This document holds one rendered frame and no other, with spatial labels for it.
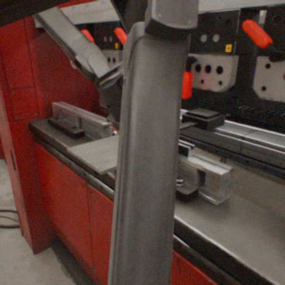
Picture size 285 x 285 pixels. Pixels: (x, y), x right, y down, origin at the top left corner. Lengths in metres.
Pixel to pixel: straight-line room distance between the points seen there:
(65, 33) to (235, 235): 0.60
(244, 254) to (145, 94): 0.45
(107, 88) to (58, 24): 0.18
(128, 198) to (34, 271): 1.62
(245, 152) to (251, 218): 0.29
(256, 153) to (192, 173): 0.27
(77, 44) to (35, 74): 0.86
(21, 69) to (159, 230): 1.31
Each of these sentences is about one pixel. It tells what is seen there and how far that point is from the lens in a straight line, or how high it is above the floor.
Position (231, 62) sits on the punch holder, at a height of 1.24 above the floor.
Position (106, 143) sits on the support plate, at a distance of 0.76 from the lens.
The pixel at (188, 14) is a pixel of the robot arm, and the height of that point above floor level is 1.30.
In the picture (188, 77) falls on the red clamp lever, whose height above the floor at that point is 1.20.
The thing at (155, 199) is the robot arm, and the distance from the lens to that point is 0.24.
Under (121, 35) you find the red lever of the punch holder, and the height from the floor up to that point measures 1.30.
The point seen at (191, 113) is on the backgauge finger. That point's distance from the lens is 0.98.
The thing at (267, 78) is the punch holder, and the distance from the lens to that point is 0.56.
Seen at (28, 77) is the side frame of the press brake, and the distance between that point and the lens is 1.48.
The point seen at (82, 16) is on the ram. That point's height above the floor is 1.36.
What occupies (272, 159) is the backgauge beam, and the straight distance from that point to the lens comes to 0.91.
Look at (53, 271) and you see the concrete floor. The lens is 1.79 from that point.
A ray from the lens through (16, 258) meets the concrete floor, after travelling 1.95.
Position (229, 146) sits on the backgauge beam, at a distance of 0.96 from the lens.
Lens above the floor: 1.28
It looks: 22 degrees down
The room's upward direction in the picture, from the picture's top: straight up
